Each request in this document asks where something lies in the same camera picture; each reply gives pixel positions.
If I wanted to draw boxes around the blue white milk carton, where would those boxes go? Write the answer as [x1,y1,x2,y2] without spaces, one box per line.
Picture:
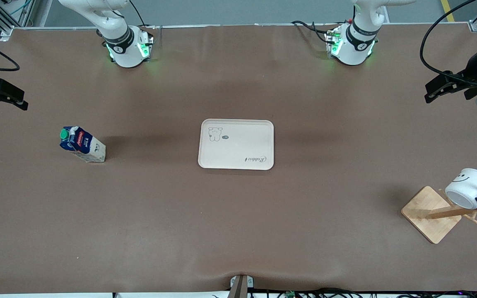
[59,126,107,163]

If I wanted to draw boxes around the brown table cover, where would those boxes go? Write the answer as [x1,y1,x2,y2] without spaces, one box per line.
[0,23,477,295]

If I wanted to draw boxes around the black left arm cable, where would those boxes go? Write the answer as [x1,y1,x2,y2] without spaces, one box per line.
[419,0,477,87]

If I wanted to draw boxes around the black left base cable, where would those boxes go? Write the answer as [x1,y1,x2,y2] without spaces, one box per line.
[291,20,338,47]

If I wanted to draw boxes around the wooden mug rack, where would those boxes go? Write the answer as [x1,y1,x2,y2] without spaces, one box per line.
[401,176,477,245]

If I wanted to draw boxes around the cream rabbit print tray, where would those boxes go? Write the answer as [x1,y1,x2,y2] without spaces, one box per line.
[198,119,275,171]

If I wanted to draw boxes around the black base cable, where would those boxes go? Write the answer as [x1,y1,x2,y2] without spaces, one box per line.
[129,0,158,30]
[291,20,338,47]

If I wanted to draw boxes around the black right base cable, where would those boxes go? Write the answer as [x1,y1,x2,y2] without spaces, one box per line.
[129,0,158,30]

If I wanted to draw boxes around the metal table edge bracket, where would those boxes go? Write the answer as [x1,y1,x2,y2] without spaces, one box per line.
[229,274,255,298]

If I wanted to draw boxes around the white smiley mug black handle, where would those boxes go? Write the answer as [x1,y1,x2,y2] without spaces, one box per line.
[445,168,477,209]

